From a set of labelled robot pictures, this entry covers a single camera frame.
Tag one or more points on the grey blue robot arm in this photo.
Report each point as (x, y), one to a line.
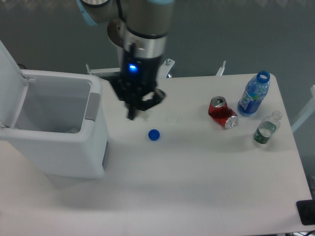
(141, 30)

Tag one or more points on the crushed red soda can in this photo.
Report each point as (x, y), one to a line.
(221, 113)

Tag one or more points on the clear green label bottle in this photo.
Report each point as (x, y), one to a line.
(267, 128)

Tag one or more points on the blue plastic drink bottle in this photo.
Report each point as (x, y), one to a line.
(254, 93)

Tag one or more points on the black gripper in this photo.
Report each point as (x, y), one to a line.
(136, 84)

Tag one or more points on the blue bottle cap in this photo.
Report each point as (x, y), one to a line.
(154, 135)

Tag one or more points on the white table frame bracket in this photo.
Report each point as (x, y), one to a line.
(164, 71)

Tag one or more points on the white trash bin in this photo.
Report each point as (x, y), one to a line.
(54, 119)

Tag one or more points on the white frame at right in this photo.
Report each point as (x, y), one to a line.
(305, 112)

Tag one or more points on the clear bottle cap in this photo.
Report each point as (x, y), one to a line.
(172, 119)

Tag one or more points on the black device at edge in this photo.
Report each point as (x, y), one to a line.
(306, 210)

